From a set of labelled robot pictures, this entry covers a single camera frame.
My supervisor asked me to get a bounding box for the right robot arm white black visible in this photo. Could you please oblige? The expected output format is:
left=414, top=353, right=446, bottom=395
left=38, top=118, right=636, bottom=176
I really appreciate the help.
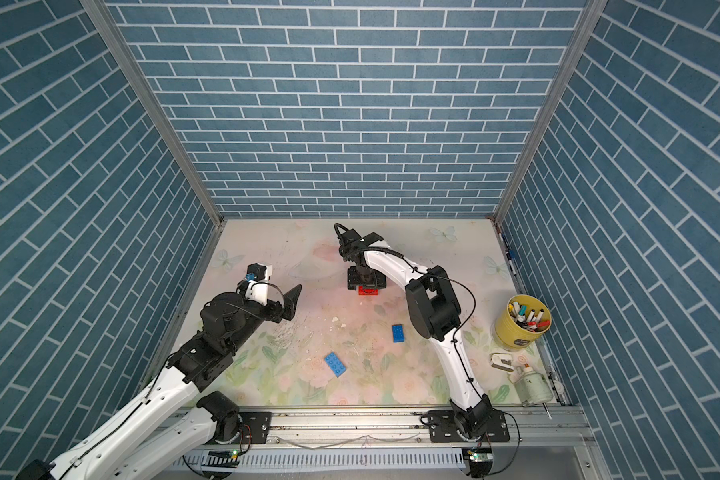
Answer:
left=334, top=223, right=494, bottom=440

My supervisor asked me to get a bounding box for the yellow cup with markers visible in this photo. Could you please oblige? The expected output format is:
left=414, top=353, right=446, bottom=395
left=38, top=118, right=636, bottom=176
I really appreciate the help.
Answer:
left=494, top=294, right=552, bottom=350

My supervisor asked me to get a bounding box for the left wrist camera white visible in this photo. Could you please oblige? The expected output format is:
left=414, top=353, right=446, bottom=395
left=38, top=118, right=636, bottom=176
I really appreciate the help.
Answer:
left=244, top=263, right=272, bottom=305

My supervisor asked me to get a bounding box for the aluminium front rail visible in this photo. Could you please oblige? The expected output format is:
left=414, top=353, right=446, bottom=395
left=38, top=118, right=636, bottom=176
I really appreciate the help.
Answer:
left=166, top=407, right=596, bottom=474

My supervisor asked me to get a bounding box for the white clip on table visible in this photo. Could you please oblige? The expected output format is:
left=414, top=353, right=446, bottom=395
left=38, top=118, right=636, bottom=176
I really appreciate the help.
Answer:
left=490, top=353, right=514, bottom=373

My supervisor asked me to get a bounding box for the red lego brick horizontal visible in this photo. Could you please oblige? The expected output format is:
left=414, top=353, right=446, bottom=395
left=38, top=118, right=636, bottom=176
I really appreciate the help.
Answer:
left=357, top=287, right=378, bottom=296

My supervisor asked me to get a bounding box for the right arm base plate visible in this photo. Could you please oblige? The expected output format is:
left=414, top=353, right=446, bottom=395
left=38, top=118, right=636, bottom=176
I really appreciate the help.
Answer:
left=419, top=410, right=511, bottom=443

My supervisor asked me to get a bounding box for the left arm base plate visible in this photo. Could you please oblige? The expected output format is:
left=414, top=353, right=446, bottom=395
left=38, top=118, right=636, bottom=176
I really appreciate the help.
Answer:
left=212, top=411, right=272, bottom=447

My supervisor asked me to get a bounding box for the small blue lego brick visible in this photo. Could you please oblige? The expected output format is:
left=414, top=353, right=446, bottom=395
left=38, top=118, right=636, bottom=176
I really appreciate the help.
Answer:
left=392, top=324, right=405, bottom=343

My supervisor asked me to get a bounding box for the long blue lego brick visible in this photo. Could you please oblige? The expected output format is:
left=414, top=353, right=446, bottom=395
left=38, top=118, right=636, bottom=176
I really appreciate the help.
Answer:
left=324, top=352, right=347, bottom=377

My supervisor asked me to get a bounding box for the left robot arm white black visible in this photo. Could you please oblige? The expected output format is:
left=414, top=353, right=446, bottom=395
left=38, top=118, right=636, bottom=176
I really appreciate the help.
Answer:
left=17, top=281, right=302, bottom=479

